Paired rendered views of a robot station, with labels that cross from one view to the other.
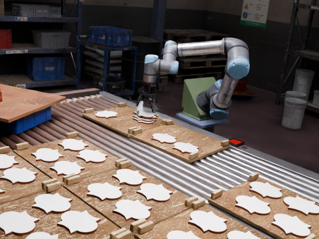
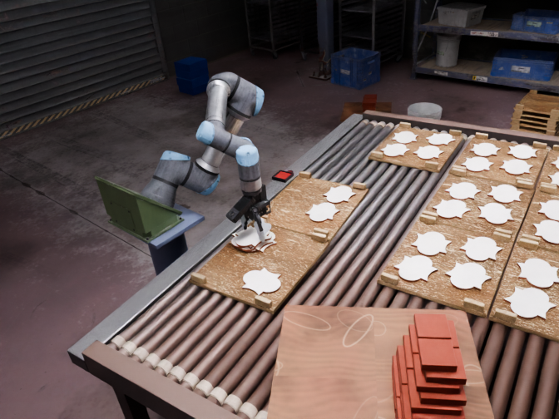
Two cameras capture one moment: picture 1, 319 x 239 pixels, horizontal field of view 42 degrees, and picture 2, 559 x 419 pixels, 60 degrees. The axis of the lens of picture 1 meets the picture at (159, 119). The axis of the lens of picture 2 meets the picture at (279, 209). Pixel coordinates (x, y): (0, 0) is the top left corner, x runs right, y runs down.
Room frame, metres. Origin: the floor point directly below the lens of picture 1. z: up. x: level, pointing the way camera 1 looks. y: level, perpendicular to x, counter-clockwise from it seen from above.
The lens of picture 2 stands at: (2.48, 1.59, 2.03)
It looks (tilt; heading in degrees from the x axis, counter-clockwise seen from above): 32 degrees down; 262
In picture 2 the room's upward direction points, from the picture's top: 5 degrees counter-clockwise
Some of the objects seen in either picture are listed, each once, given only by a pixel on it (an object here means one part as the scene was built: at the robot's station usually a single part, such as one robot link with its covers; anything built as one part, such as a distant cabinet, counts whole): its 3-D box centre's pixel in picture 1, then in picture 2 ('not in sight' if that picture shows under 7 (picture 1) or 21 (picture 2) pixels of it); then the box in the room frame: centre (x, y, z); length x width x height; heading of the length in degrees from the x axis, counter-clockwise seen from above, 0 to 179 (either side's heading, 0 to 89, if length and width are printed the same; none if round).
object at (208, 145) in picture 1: (180, 141); (312, 204); (2.08, -0.12, 0.93); 0.41 x 0.35 x 0.02; 49
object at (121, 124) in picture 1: (126, 119); (261, 261); (2.35, 0.19, 0.93); 0.41 x 0.35 x 0.02; 48
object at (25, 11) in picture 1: (36, 10); not in sight; (6.22, 1.94, 1.16); 0.60 x 0.40 x 0.15; 131
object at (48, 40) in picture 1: (51, 38); not in sight; (6.36, 1.76, 0.76); 0.50 x 0.36 x 0.24; 135
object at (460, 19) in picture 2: not in sight; (460, 14); (-0.69, -3.95, 0.74); 0.44 x 0.36 x 0.20; 115
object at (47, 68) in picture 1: (45, 66); not in sight; (6.35, 1.85, 0.32); 0.50 x 0.41 x 0.37; 125
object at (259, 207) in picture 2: (149, 92); (254, 201); (2.34, 0.07, 1.11); 0.09 x 0.08 x 0.12; 30
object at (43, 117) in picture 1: (12, 113); not in sight; (2.15, 0.81, 0.97); 0.31 x 0.31 x 0.10; 71
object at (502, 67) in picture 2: not in sight; (524, 64); (-1.20, -3.34, 0.25); 0.62 x 0.42 x 0.22; 136
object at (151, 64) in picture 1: (151, 65); (248, 162); (2.35, 0.07, 1.27); 0.09 x 0.08 x 0.11; 89
